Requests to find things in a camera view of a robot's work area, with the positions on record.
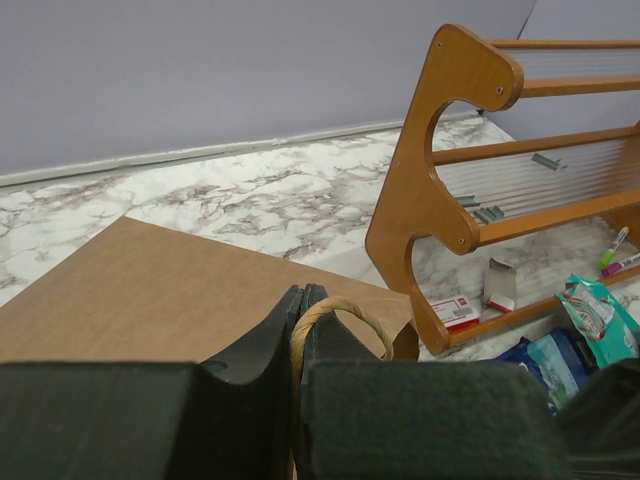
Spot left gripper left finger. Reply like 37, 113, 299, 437
1, 286, 303, 479

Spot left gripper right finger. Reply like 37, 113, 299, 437
298, 313, 571, 479

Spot brown paper bag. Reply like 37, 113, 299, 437
1, 218, 418, 367

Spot blue snack bag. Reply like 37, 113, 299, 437
495, 328, 599, 415

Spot teal snack packet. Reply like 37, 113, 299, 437
557, 275, 639, 368

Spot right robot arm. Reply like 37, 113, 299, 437
556, 358, 639, 479

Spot red white staples box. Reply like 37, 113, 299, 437
430, 295, 480, 333

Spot open small cardboard box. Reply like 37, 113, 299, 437
483, 258, 517, 313

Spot staple strip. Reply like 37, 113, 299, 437
456, 195, 480, 208
531, 153, 566, 172
473, 205, 505, 225

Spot wooden shelf rack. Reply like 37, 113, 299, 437
365, 24, 639, 354

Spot green marker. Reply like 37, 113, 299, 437
598, 226, 629, 269

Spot pink marker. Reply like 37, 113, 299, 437
600, 253, 640, 278

